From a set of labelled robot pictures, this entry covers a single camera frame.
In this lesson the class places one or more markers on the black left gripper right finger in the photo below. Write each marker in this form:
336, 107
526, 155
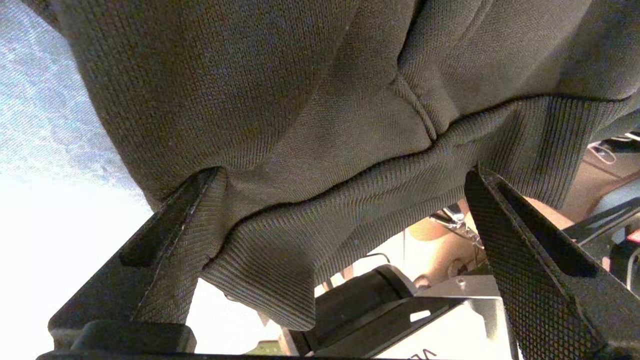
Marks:
540, 280

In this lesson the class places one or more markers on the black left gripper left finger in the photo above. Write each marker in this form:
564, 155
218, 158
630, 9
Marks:
115, 285

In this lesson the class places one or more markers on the black zip hoodie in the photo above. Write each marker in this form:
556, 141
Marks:
300, 100

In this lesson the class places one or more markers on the grey robot torso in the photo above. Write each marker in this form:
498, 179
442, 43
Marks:
465, 320

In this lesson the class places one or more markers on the blue bed sheet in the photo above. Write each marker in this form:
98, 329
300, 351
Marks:
50, 125

